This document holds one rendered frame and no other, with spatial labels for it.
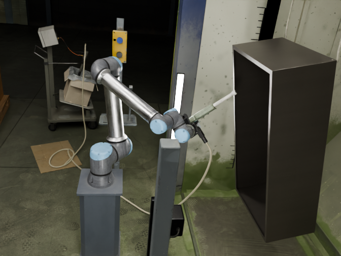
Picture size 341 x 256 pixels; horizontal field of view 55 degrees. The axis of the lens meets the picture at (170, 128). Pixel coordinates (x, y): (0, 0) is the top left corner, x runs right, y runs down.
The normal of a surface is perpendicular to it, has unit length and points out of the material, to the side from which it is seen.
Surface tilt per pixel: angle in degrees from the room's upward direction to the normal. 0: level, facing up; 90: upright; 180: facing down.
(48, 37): 90
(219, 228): 0
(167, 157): 90
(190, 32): 90
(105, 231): 90
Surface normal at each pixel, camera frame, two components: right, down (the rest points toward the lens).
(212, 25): 0.12, 0.44
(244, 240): 0.09, -0.90
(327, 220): -0.78, -0.51
